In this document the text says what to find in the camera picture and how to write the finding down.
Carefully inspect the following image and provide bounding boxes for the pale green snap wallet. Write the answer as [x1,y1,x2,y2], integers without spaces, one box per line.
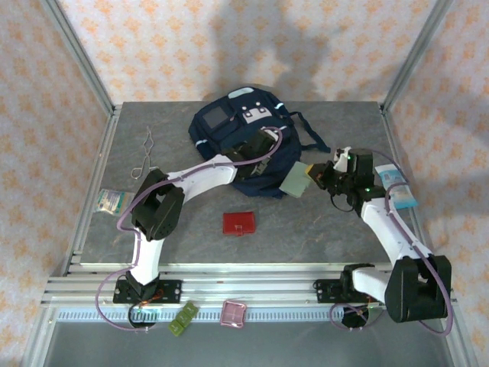
[277,161,313,200]

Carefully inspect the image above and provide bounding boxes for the navy blue backpack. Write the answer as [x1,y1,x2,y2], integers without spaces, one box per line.
[188,86,332,200]

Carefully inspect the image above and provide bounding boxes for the red snap wallet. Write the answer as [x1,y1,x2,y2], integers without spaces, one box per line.
[222,212,256,236]

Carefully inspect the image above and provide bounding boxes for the blue white wet wipes pack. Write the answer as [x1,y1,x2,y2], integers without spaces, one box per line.
[374,163,418,209]

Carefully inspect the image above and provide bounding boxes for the green white plastic packet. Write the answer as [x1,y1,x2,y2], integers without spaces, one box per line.
[95,188,134,217]

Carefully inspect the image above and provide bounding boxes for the pink square box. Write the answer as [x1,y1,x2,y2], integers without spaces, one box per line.
[220,300,248,329]

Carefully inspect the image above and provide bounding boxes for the olive green plastic block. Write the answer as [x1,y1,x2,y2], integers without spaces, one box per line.
[167,301,199,338]

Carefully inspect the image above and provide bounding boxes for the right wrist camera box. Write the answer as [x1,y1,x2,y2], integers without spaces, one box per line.
[331,145,352,172]

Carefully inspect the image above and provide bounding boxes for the aluminium table side rail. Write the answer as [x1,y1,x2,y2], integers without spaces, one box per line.
[63,105,123,276]
[379,103,437,275]

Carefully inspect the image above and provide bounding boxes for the metal wire tongs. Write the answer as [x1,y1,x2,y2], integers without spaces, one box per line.
[131,128,161,180]

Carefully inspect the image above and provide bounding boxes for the aluminium rail beam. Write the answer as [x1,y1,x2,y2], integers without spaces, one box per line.
[40,262,458,307]

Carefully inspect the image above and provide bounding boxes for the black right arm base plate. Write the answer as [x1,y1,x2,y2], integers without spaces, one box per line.
[313,278,355,305]

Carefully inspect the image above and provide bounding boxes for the aluminium frame post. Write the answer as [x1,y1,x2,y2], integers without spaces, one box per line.
[40,0,118,115]
[380,0,455,114]

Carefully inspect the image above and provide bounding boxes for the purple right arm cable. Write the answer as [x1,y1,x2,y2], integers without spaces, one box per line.
[329,149,455,337]

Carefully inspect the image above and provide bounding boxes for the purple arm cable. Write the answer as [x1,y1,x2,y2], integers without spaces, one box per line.
[94,125,286,332]
[329,149,455,337]

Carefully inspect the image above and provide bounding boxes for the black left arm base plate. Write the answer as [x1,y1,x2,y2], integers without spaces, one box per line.
[112,279,183,305]

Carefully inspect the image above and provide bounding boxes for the grey slotted cable duct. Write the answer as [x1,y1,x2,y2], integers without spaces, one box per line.
[57,307,379,323]

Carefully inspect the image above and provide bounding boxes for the orange base wires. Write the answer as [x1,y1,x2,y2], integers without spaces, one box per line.
[141,289,166,307]

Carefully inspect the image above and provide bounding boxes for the aluminium frame leg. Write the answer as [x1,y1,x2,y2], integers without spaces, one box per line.
[21,305,58,367]
[437,305,473,367]

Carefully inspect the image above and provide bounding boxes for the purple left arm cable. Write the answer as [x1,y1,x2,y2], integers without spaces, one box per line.
[94,125,286,332]

